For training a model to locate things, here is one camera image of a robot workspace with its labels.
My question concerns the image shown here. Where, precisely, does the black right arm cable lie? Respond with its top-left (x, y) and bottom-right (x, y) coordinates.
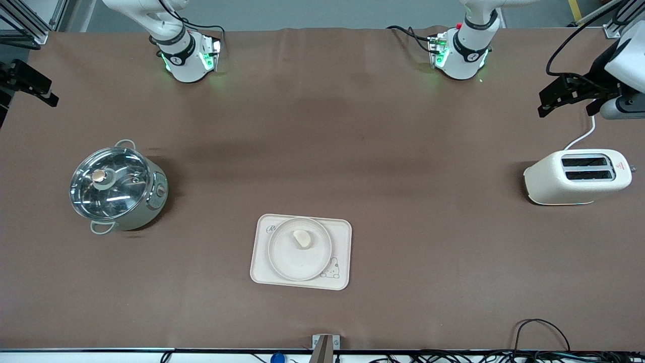
top-left (159, 0), bottom-right (226, 44)

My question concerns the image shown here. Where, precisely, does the black base cable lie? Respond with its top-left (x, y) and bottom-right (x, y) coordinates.
top-left (386, 25), bottom-right (435, 54)

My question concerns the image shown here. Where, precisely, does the beige rabbit print tray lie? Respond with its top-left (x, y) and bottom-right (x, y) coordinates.
top-left (250, 214), bottom-right (352, 291)

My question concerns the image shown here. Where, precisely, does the brown table cover mat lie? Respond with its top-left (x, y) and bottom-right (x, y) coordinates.
top-left (0, 25), bottom-right (645, 352)

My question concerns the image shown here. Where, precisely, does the aluminium frame profile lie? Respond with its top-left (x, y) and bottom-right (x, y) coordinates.
top-left (604, 0), bottom-right (645, 40)
top-left (0, 0), bottom-right (69, 49)

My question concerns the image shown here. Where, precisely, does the black looped cable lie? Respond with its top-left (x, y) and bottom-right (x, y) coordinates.
top-left (513, 318), bottom-right (571, 353)

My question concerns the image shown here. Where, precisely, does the metal arm base bracket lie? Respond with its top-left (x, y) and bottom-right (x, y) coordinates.
top-left (427, 31), bottom-right (450, 69)
top-left (201, 36), bottom-right (222, 72)

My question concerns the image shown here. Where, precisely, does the glass pot lid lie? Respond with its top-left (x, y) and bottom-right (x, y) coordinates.
top-left (70, 147), bottom-right (152, 220)

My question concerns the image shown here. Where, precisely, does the steel pot with glass lid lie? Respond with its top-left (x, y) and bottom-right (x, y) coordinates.
top-left (71, 140), bottom-right (169, 235)

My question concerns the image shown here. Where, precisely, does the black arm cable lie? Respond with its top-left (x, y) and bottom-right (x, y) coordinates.
top-left (159, 0), bottom-right (226, 44)
top-left (546, 0), bottom-right (645, 77)

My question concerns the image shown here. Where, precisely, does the black cable bundle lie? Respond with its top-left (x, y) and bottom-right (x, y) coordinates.
top-left (370, 350), bottom-right (645, 363)

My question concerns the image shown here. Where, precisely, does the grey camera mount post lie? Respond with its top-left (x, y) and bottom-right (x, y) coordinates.
top-left (308, 336), bottom-right (334, 363)

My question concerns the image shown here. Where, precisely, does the beige slanted rod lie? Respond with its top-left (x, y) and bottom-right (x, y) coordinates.
top-left (574, 0), bottom-right (623, 27)

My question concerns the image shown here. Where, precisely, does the white toaster power cable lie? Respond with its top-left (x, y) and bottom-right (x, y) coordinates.
top-left (563, 115), bottom-right (597, 151)

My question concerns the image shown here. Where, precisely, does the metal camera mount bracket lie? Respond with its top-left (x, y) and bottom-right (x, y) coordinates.
top-left (312, 334), bottom-right (341, 351)

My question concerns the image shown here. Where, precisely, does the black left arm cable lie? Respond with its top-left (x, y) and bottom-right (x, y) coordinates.
top-left (546, 0), bottom-right (645, 77)

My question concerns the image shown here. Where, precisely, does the beige round plate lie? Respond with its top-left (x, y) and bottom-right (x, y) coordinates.
top-left (268, 217), bottom-right (333, 282)

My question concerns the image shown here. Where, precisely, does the cream two-slot toaster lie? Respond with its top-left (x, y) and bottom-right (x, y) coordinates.
top-left (523, 149), bottom-right (636, 206)

